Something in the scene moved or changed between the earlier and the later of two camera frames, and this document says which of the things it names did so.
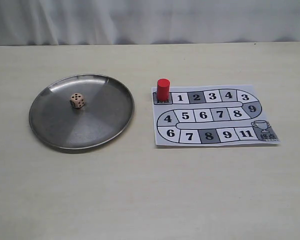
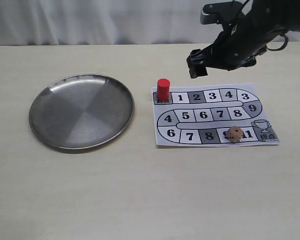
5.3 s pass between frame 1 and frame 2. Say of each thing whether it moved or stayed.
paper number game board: stayed
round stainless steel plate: stayed
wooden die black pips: moved
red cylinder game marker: stayed
